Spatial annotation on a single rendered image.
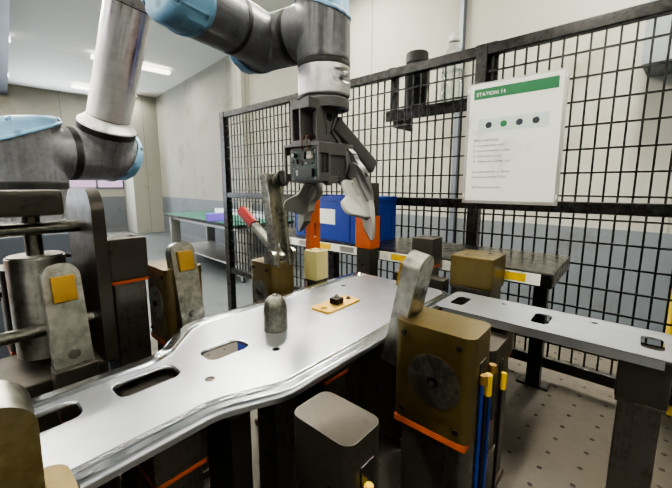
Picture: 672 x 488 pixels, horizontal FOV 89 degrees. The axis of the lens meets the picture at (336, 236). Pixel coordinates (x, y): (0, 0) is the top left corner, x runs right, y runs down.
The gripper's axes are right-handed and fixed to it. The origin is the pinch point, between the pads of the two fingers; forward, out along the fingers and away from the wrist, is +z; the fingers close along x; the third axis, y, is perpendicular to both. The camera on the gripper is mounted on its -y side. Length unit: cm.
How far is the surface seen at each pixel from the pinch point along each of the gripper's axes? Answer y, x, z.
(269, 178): 0.9, -15.0, -9.2
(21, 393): 39.1, 14.5, 1.1
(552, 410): -43, 26, 42
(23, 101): -103, -1001, -189
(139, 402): 31.0, 3.5, 10.8
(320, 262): -7.4, -10.7, 7.3
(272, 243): 1.7, -13.9, 2.5
